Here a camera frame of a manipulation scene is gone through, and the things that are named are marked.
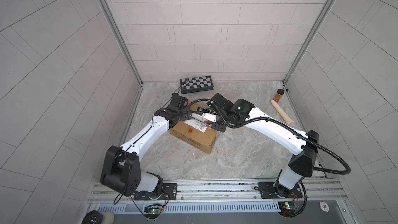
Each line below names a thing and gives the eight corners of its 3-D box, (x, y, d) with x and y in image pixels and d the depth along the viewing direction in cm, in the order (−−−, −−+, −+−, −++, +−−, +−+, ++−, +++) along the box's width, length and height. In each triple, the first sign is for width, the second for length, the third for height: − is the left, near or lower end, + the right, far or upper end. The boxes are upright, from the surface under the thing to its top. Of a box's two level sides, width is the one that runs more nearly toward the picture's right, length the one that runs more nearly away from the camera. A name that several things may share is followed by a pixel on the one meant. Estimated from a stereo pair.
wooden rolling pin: (291, 129, 94) (293, 126, 92) (269, 103, 107) (271, 100, 104) (295, 127, 95) (297, 125, 92) (273, 101, 108) (274, 98, 105)
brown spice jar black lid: (274, 103, 106) (279, 94, 99) (272, 97, 110) (276, 88, 103) (280, 103, 106) (285, 94, 99) (278, 97, 110) (283, 88, 103)
